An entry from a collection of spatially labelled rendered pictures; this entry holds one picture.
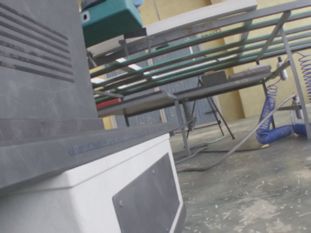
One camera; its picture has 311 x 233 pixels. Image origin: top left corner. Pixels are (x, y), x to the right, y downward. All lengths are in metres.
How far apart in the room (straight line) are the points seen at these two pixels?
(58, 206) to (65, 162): 0.04
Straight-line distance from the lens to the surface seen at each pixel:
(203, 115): 7.80
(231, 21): 1.41
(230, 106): 7.85
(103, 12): 0.71
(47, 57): 0.34
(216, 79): 2.12
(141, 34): 1.30
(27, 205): 0.24
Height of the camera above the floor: 0.31
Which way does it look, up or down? 2 degrees up
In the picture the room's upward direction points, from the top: 13 degrees counter-clockwise
